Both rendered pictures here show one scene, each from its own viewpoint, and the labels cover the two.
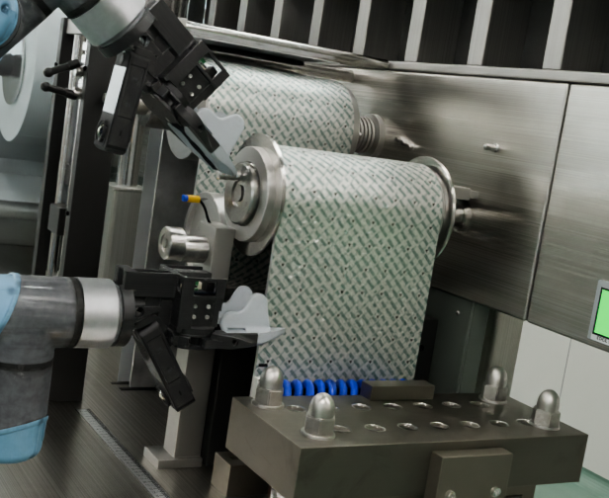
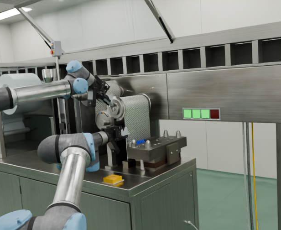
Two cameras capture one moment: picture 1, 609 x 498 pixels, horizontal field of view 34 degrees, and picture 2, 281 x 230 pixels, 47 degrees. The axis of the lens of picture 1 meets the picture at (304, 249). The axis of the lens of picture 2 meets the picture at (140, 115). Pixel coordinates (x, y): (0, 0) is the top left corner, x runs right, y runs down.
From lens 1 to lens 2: 0.89 m
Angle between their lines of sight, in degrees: 20
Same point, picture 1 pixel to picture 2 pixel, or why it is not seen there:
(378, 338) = (143, 130)
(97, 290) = (102, 133)
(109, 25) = (90, 82)
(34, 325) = (96, 142)
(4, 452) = (95, 168)
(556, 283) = (173, 110)
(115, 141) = (94, 104)
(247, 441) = (133, 154)
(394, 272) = (143, 117)
